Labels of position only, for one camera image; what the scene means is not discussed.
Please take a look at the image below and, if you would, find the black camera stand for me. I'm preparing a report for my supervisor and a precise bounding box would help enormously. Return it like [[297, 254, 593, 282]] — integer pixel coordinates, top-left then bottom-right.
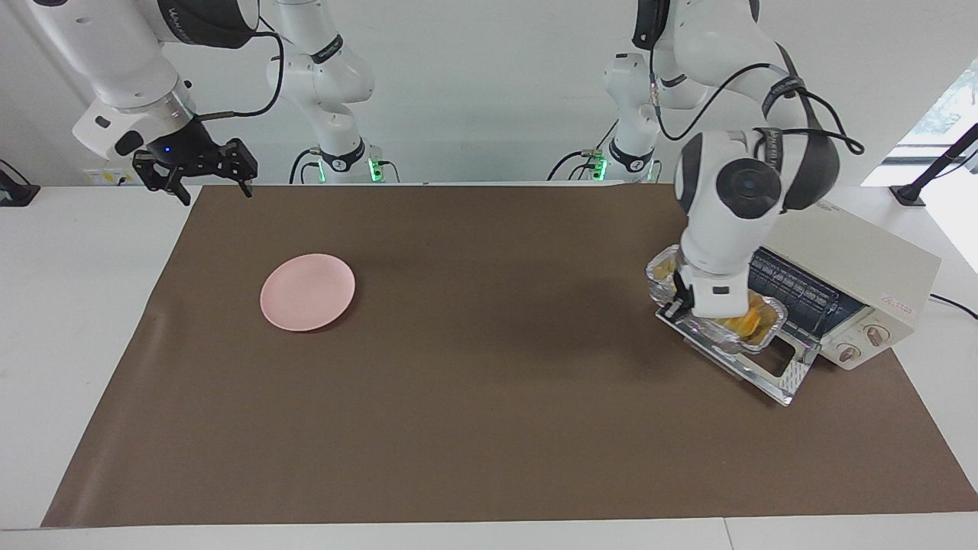
[[890, 122, 978, 207]]

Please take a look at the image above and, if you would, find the yellow sliced bread loaf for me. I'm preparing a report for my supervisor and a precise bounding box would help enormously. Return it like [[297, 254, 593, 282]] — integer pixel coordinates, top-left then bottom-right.
[[659, 256, 769, 341]]

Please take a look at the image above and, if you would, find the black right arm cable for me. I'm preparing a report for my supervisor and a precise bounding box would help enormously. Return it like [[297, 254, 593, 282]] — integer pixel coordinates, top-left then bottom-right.
[[197, 14, 287, 119]]

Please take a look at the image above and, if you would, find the black table clamp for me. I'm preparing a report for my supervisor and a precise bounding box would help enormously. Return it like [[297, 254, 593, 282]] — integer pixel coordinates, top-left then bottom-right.
[[0, 159, 40, 207]]

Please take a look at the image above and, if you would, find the black right base cable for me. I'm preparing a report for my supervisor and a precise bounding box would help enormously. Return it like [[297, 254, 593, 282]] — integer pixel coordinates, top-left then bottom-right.
[[289, 147, 322, 184]]

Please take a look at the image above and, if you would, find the black base cable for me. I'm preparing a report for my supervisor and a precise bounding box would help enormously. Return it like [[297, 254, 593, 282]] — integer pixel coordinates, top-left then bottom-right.
[[289, 147, 322, 184], [546, 115, 620, 182]]

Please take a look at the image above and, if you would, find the pink round plate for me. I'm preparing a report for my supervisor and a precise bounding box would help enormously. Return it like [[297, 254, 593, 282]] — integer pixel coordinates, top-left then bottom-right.
[[260, 254, 357, 332]]

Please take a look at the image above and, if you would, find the white wall power strip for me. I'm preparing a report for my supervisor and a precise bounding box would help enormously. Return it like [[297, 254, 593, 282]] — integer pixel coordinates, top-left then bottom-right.
[[83, 167, 142, 186]]

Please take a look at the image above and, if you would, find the black oven power cable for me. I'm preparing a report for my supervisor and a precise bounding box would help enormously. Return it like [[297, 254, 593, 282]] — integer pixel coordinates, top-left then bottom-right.
[[928, 294, 978, 320]]

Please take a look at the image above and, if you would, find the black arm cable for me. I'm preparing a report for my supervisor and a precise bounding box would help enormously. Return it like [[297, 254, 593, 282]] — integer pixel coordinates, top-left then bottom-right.
[[648, 61, 866, 157], [197, 14, 287, 119]]

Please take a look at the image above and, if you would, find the metal oven wire rack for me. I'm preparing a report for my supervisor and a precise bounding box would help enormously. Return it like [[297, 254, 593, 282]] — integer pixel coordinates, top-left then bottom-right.
[[749, 248, 868, 341]]

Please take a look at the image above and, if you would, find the glass toaster oven door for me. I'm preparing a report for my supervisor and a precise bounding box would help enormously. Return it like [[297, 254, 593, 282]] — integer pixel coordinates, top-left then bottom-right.
[[656, 306, 820, 406]]

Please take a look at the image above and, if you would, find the cream toaster oven body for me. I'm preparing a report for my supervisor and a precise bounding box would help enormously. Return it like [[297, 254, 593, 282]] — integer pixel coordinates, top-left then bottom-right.
[[745, 197, 942, 371]]

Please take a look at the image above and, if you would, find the brown table mat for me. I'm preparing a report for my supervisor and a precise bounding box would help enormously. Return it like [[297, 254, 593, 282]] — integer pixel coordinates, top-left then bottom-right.
[[40, 183, 978, 528]]

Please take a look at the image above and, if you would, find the silver foil baking tray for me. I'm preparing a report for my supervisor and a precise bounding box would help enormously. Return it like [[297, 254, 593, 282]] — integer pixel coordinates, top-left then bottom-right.
[[646, 244, 788, 354]]

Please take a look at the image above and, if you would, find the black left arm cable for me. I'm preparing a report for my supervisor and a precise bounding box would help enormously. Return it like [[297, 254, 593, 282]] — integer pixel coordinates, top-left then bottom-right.
[[648, 61, 866, 157]]

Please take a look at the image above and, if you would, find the black left base cable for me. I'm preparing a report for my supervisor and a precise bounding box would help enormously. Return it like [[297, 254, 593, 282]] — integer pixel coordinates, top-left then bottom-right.
[[546, 115, 620, 182]]

